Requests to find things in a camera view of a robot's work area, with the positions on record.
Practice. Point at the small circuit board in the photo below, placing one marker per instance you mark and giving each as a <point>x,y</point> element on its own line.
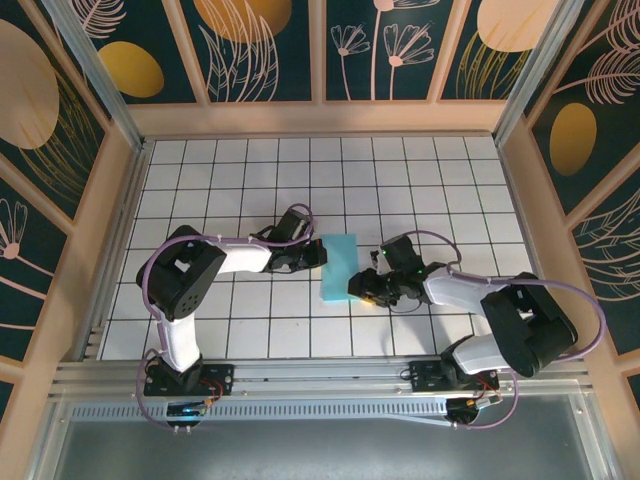
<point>467,410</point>
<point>187,411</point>

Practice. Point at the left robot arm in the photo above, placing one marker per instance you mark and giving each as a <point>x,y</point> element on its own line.
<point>180,285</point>

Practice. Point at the aluminium mounting rail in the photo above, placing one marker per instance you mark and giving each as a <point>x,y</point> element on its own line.
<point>320,375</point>

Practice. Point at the light blue paper sheet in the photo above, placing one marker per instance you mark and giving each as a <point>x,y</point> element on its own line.
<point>337,270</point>

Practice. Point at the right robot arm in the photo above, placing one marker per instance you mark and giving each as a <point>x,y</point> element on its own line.
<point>530,325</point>

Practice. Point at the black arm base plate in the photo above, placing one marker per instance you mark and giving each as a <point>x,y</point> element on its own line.
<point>422,377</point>
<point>220,377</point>

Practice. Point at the grey metal sheet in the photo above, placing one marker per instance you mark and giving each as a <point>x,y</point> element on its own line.
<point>320,450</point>

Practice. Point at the aluminium corner post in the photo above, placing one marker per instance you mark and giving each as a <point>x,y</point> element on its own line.
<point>98,75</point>
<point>533,75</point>

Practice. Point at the aluminium side rail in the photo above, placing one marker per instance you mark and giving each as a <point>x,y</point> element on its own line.
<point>117,250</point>

